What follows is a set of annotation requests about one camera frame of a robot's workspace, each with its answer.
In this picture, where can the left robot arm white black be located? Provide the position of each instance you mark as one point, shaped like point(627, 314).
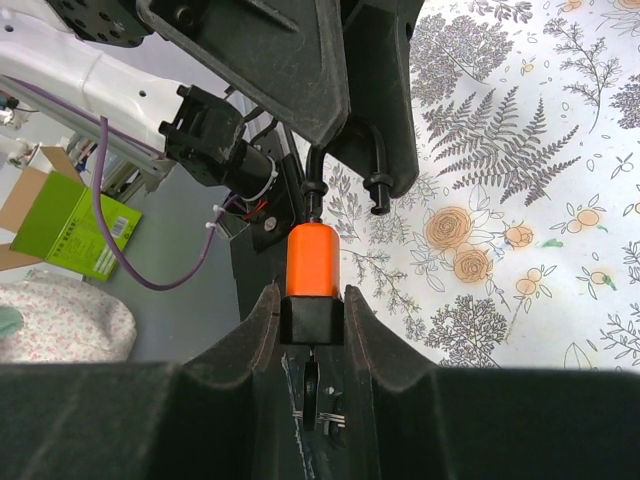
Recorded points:
point(58, 47)

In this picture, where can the black headed keys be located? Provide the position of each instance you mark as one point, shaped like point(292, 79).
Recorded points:
point(309, 415)

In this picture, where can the green cardboard box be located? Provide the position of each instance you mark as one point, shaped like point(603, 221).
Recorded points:
point(50, 211)

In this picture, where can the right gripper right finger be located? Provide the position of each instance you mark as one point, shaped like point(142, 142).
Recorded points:
point(407, 418)

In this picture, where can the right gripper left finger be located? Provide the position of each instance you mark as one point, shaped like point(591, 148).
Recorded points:
point(226, 414)

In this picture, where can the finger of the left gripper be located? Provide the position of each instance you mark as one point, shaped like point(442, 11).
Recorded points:
point(377, 38)
point(286, 56)

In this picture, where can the floral fabric bundle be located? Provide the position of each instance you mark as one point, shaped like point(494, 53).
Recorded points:
point(51, 318)

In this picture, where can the floral patterned mat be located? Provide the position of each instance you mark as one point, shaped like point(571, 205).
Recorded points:
point(518, 244)

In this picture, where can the orange black padlock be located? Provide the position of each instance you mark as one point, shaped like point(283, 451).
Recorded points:
point(312, 312)

